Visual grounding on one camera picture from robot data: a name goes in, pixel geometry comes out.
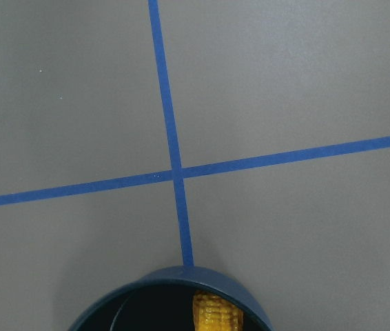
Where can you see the yellow corn cob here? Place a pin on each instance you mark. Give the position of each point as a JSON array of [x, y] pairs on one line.
[[214, 313]]

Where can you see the dark blue saucepan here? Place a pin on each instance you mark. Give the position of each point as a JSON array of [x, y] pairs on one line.
[[162, 300]]

